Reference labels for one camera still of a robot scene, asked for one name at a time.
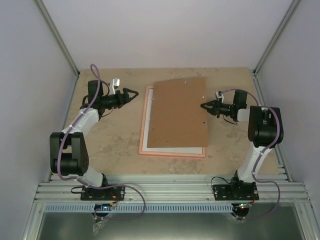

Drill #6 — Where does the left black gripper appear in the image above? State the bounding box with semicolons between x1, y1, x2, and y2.
100;88;139;109

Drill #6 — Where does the brown cardboard backing board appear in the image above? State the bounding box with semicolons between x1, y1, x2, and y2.
147;77;209;148

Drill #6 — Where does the pink wooden picture frame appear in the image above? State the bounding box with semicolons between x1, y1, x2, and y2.
138;86;208;159

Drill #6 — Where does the landscape photo print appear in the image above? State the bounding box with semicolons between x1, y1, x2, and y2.
142;88;204;155

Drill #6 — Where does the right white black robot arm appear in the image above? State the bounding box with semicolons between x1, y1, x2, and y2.
200;89;284;201

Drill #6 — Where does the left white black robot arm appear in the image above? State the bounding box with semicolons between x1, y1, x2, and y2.
49;78;139;200

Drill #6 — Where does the right controller circuit board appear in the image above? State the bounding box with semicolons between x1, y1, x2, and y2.
234;201;253;209

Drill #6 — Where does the controller circuit board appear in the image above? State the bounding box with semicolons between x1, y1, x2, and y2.
234;201;253;209
93;202;117;211

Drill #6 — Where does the left controller circuit board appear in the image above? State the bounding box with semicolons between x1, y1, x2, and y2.
93;202;117;211

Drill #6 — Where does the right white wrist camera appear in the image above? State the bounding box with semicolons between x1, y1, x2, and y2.
215;91;224;103

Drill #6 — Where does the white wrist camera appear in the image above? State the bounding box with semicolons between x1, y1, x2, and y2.
215;91;224;103
109;78;120;95

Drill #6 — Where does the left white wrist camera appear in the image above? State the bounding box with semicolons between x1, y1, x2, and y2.
109;78;120;95

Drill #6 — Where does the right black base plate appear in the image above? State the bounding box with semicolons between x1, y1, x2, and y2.
211;184;260;201

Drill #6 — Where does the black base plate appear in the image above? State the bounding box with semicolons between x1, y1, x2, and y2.
211;184;260;201
80;187;126;202

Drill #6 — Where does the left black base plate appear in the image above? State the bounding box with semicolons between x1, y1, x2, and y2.
80;187;126;202

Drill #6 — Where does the aluminium mounting rail bed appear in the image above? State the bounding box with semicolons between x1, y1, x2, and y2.
33;165;310;203

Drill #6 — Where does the slotted blue cable duct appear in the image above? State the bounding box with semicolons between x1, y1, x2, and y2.
44;203;234;214

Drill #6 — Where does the left aluminium corner post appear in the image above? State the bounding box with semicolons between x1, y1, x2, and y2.
33;0;80;78

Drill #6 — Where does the aluminium corner post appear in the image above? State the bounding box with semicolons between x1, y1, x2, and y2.
33;0;80;78
252;0;302;77

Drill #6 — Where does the right aluminium corner post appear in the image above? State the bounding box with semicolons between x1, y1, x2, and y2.
252;0;302;77

